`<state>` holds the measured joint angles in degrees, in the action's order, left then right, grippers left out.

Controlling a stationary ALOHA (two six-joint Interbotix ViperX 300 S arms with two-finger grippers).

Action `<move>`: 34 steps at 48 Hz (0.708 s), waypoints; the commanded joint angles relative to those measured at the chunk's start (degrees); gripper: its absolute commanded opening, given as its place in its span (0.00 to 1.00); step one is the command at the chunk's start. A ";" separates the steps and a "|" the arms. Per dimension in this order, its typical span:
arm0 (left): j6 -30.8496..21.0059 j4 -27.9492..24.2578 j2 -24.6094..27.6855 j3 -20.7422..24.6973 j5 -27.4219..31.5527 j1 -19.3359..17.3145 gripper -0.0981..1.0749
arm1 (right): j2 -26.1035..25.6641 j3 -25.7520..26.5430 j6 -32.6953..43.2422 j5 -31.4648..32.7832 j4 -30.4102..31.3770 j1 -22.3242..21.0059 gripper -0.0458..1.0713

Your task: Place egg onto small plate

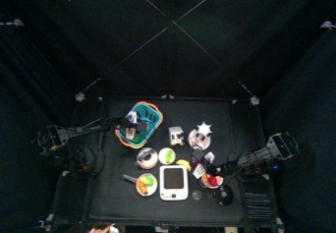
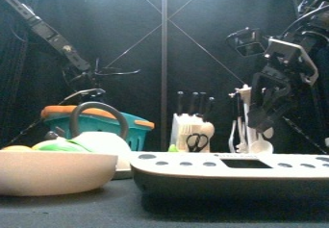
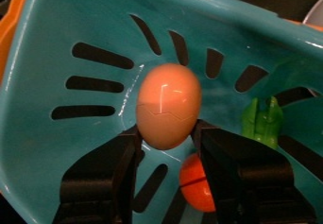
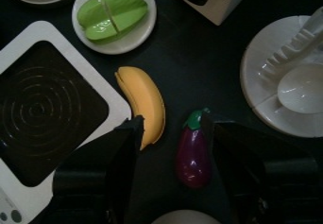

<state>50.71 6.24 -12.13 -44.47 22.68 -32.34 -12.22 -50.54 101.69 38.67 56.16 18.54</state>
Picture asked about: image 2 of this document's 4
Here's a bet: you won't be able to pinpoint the white toy egg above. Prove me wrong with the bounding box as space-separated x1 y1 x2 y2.
261 126 277 140

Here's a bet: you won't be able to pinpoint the white utensil holder stand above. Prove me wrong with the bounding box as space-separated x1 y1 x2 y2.
237 84 254 153

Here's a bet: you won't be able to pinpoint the teal basket with orange rim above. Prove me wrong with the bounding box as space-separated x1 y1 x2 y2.
40 105 155 152

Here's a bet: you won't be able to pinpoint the white toy ladle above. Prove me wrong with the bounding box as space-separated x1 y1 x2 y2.
249 139 276 155

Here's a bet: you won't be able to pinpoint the green toy vegetable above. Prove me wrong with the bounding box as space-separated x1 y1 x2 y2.
32 139 90 153

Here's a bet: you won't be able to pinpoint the white knife block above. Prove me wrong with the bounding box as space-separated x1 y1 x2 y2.
170 112 216 153

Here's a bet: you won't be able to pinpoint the white toy appliance grey buttons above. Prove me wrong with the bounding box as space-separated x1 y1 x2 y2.
129 151 329 205

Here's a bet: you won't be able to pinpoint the yellow toy food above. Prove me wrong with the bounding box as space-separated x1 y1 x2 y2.
0 144 34 152

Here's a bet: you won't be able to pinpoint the white bowl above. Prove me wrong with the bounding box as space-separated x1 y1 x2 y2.
0 149 119 197

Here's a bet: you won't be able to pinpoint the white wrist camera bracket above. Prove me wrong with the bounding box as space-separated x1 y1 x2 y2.
264 38 320 87

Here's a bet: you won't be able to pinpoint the thin black cable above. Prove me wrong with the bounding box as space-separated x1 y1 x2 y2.
91 58 142 78

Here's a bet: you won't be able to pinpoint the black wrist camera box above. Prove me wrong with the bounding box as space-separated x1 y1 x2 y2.
225 27 270 58

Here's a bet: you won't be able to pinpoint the black-handled knife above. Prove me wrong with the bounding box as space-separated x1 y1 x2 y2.
177 90 186 116
189 91 200 116
206 96 216 124
198 91 209 116

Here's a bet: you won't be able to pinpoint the white kettle with grey handle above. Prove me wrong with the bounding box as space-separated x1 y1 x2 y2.
31 101 134 172

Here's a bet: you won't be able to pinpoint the black-handled scissors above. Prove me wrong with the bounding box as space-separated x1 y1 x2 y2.
185 133 212 153

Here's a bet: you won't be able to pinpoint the grey vertical frame pole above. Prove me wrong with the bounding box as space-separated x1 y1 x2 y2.
159 0 170 152

